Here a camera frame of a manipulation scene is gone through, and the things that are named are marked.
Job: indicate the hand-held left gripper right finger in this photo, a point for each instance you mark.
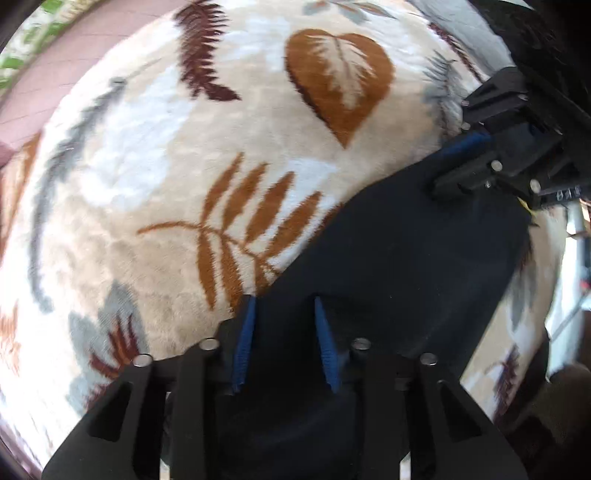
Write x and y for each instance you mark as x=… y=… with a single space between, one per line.
x=328 y=341

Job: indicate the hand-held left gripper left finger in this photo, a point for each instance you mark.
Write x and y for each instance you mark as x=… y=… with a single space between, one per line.
x=244 y=341

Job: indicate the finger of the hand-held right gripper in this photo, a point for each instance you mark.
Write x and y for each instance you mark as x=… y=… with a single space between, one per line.
x=466 y=177
x=496 y=97

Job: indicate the black pants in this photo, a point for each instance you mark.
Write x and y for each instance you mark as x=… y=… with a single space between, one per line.
x=392 y=258

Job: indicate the person's right forearm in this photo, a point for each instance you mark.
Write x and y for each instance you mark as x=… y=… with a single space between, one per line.
x=545 y=41

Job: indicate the leaf print fleece blanket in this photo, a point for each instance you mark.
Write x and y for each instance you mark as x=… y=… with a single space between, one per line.
x=138 y=184

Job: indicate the pink bed sheet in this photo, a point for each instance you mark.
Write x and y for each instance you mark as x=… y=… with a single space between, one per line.
x=69 y=60

